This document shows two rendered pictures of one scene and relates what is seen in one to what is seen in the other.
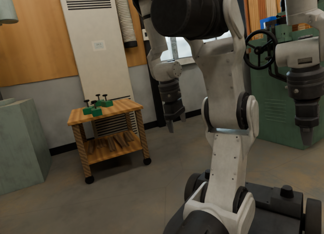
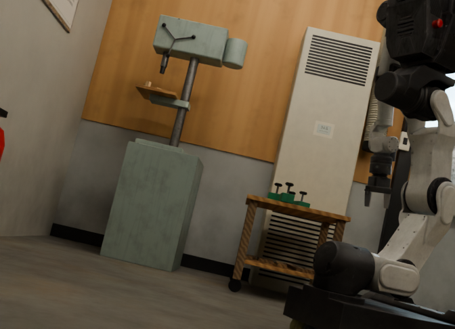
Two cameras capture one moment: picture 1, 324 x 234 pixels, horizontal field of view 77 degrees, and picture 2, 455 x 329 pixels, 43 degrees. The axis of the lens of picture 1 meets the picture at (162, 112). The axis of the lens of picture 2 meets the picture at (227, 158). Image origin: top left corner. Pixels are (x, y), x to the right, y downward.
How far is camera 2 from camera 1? 1.69 m
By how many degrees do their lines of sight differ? 30
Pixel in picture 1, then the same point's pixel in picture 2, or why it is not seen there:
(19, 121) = (187, 177)
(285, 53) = not seen: outside the picture
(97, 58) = (313, 146)
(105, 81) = (310, 183)
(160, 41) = (386, 115)
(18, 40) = (222, 90)
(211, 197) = not seen: hidden behind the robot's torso
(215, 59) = (423, 137)
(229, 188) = (396, 254)
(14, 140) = (169, 198)
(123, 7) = not seen: hidden behind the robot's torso
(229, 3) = (435, 95)
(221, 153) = (403, 229)
